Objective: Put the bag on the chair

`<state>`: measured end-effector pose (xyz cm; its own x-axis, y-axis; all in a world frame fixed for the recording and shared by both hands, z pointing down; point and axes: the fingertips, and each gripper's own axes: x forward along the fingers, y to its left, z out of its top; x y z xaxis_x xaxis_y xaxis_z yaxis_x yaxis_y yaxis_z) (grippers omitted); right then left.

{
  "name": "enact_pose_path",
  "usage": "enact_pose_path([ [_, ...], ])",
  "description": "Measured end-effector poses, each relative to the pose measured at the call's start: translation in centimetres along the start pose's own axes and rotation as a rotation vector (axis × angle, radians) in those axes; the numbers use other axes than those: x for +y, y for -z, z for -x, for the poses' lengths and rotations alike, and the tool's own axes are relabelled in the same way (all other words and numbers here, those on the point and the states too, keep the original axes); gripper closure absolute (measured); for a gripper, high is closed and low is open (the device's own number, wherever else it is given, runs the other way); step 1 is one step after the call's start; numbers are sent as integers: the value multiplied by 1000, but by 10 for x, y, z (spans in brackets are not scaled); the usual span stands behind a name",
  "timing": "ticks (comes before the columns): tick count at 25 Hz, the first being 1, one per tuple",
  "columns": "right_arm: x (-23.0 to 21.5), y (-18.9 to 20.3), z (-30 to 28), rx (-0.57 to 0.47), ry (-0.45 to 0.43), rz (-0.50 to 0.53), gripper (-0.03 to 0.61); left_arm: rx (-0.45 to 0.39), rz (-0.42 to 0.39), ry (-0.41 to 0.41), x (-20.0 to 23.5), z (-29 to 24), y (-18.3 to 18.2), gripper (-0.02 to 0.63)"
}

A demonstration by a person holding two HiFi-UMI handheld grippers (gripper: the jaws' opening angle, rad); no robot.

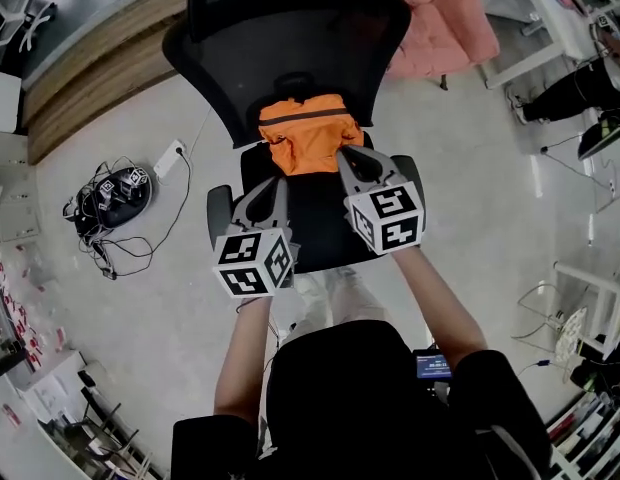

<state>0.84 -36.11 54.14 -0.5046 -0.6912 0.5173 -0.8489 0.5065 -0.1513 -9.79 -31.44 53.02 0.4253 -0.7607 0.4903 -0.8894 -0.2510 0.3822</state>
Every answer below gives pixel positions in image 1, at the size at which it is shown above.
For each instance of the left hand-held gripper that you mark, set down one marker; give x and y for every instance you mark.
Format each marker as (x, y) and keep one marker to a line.
(250, 263)

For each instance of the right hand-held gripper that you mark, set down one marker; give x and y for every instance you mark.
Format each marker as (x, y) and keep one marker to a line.
(387, 218)

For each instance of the orange bag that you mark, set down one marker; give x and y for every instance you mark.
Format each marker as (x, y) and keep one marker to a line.
(310, 130)

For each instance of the black mesh office chair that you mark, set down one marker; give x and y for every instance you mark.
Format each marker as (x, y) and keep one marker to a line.
(290, 43)

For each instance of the person's right forearm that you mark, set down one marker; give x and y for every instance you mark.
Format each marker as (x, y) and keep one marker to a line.
(440, 308)

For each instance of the person's left forearm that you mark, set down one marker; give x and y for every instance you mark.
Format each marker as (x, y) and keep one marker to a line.
(242, 358)

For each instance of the white chair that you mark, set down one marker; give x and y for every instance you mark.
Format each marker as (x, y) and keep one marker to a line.
(10, 8)

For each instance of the white power strip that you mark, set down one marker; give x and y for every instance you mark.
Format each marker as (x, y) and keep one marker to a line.
(169, 163)

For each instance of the person's light trousers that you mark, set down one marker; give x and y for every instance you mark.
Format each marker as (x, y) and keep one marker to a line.
(340, 298)

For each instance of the black tub with spare grippers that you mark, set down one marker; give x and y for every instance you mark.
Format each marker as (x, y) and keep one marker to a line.
(110, 203)

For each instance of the pink padded armchair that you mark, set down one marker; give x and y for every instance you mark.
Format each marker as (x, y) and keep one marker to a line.
(440, 23)

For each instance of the small device with blue screen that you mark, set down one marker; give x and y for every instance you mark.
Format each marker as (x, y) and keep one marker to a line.
(432, 365)

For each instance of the wooden step platform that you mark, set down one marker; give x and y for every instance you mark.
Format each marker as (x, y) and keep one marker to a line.
(100, 68)

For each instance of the white metal table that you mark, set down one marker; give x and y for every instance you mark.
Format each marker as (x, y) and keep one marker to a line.
(545, 18)

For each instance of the white cabinet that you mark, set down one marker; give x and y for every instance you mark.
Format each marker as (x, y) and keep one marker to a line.
(10, 188)

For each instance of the white side table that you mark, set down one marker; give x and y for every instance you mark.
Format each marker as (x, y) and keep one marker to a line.
(597, 288)

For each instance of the group of small red packets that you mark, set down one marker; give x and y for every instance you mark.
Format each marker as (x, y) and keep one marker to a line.
(25, 328)

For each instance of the shelf of books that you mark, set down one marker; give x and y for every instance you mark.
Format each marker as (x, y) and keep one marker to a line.
(595, 433)

